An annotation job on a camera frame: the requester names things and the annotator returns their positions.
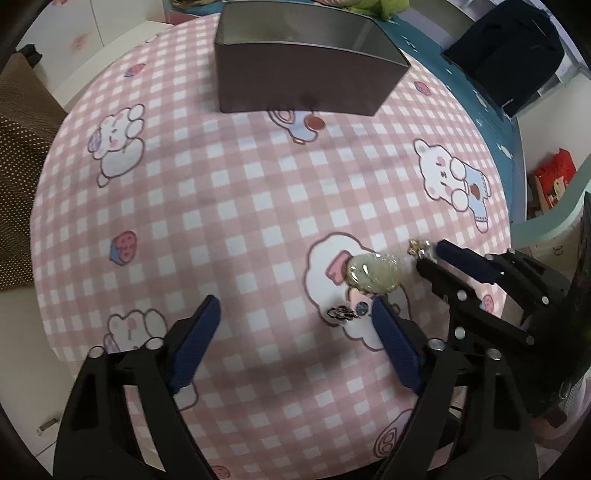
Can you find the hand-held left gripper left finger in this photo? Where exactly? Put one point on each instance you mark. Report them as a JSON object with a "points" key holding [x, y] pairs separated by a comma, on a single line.
{"points": [[194, 341]]}

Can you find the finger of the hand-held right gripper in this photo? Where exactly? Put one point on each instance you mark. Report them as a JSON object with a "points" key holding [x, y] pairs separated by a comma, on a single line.
{"points": [[455, 300], [461, 258]]}

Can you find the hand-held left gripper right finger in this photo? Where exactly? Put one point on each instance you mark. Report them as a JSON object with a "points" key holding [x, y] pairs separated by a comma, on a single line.
{"points": [[397, 341]]}

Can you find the small metal charm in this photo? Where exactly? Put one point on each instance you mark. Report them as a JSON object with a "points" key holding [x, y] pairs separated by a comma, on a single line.
{"points": [[419, 248]]}

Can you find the pink flower charm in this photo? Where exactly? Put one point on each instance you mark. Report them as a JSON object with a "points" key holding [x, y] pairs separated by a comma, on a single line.
{"points": [[359, 304]]}

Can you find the pale green jade pendant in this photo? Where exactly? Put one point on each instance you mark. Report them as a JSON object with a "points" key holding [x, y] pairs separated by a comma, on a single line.
{"points": [[371, 274]]}

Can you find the grey metal box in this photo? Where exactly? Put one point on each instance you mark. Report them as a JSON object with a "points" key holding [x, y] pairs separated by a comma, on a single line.
{"points": [[300, 78]]}

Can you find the red bag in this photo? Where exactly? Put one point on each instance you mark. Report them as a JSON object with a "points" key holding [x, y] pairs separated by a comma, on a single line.
{"points": [[554, 180]]}

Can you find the pink checkered bear tablecloth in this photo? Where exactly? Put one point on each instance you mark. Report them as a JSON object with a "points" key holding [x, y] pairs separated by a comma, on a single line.
{"points": [[240, 221]]}

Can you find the blue candy print mattress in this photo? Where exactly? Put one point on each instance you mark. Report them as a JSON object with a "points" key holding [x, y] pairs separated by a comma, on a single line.
{"points": [[466, 92]]}

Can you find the black jacket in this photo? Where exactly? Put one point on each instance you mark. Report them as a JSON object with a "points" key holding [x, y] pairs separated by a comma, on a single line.
{"points": [[508, 50]]}

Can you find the brown polka dot cloth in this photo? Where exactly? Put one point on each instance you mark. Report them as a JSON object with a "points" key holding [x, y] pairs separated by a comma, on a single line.
{"points": [[23, 175]]}

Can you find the pink and green quilt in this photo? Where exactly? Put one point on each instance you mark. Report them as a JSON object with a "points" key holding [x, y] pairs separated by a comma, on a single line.
{"points": [[383, 5]]}

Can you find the faint pink butterfly sticker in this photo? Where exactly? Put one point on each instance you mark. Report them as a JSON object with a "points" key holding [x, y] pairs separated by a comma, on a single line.
{"points": [[78, 40]]}

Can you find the black cloth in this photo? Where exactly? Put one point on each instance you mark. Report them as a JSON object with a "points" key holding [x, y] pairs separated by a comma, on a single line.
{"points": [[30, 54]]}

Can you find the white wardrobe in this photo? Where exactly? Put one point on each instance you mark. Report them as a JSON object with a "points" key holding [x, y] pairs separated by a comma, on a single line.
{"points": [[92, 18]]}

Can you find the light green bunk bed frame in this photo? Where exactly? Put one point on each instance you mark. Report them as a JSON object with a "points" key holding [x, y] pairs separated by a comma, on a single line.
{"points": [[549, 221]]}

